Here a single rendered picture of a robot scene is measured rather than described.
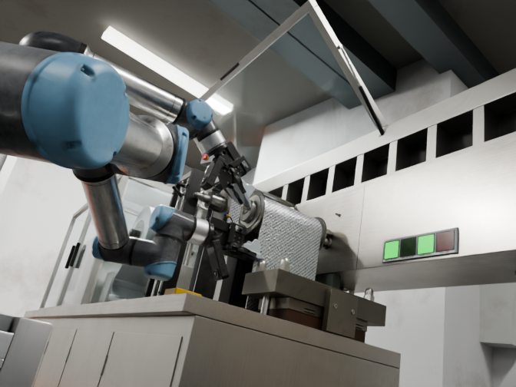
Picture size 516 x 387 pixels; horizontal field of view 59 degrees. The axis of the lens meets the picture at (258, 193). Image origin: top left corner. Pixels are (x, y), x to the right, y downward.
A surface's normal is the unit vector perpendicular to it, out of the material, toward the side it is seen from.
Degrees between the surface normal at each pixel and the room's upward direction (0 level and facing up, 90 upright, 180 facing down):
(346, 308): 90
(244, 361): 90
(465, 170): 90
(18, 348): 90
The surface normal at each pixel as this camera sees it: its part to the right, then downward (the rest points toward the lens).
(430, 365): -0.74, -0.38
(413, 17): -0.18, 0.91
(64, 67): 0.13, -0.62
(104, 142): 0.97, 0.18
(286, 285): 0.55, -0.22
